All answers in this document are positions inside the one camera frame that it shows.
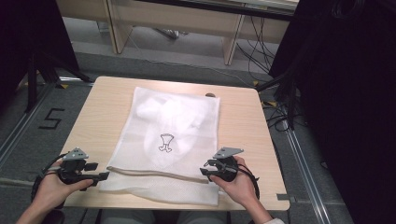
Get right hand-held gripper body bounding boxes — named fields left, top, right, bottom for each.
left=212, top=147, right=245, bottom=183

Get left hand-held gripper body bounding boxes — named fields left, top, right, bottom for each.
left=57, top=147, right=95, bottom=186

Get white mesh laundry bag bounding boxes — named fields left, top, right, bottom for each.
left=98, top=86, right=221, bottom=207

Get person's right hand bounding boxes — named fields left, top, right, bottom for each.
left=208, top=155, right=260, bottom=208

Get person's left hand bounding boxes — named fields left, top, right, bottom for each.
left=33, top=167, right=94, bottom=209

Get person's grey trousers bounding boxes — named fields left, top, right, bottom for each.
left=98, top=209, right=232, bottom=224

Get white garment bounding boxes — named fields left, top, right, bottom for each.
left=135, top=94, right=207, bottom=166

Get grey tape strip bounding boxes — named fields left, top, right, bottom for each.
left=276, top=192, right=297, bottom=203

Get black tripod stand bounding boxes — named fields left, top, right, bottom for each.
left=25, top=51, right=93, bottom=114
left=256, top=70, right=308, bottom=131

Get grey power strip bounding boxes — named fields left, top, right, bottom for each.
left=153, top=27, right=190, bottom=41

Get black curtain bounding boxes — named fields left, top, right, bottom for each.
left=269, top=0, right=396, bottom=224
left=0, top=0, right=80, bottom=108

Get light wooden desk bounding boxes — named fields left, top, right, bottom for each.
left=55, top=0, right=300, bottom=66

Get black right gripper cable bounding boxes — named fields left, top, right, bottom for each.
left=237, top=162, right=262, bottom=201

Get metal floor rail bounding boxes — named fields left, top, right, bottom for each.
left=0, top=83, right=58, bottom=169
left=279, top=102, right=332, bottom=224

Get black floor cable bundle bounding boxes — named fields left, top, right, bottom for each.
left=262, top=102, right=308, bottom=133

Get thin white floor cable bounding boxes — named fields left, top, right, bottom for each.
left=126, top=27, right=257, bottom=89

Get black hanging cables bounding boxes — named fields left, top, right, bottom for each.
left=235, top=15, right=281, bottom=84

